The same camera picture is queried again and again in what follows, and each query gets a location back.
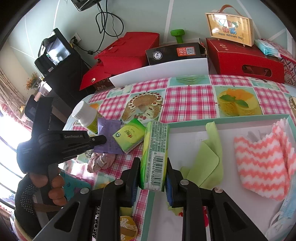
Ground yellow round soap pack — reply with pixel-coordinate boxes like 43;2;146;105
120;216;138;241

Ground pink scrunchie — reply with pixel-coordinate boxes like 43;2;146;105
87;153;116;173

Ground green tissue pack with barcode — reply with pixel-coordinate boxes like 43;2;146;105
140;121;170;192

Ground green tissue pack with logo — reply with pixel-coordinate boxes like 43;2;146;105
112;118;146;154

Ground purple tissue pack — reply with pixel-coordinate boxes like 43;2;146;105
93;118;123;154

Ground left hand with black glove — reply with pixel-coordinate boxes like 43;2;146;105
14;172;68;238

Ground green cloth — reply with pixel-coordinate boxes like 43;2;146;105
180;122;224;190

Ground white pill bottle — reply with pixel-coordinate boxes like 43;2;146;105
71;101;102;135

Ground checked picture tablecloth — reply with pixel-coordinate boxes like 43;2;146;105
58;74;296;241

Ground orange flowers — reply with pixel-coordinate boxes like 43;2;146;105
26;72;39;90

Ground black cabinet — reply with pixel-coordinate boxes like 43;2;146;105
45;54;95;108

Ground teal rimmed white tray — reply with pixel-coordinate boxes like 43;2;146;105
141;114;295;240

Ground pink white striped towel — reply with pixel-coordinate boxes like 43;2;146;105
234;119;295;201

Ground black monitor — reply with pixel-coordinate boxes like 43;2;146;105
34;28;80;76

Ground blue face mask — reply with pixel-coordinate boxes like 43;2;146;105
265;185;295;240

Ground white board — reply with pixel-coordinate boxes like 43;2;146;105
109;58;209;87

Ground open red gift box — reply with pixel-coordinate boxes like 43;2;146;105
80;32;159;90

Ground black box with QR code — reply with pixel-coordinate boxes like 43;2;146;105
145;42;207;65

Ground green dumbbell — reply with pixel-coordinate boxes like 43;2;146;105
171;29;185;44

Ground blue wet wipes pack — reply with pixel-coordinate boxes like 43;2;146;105
254;39;280;58

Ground red patterned box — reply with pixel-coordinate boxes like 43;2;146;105
262;39;296;86

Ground yellow gift bag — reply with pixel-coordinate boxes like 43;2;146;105
205;4;254;47

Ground wall socket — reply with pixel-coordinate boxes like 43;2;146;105
72;33;81;43

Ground black cable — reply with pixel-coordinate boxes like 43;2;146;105
71;0;125;55

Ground red gift box with handle slot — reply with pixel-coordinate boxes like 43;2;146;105
206;38;285;83

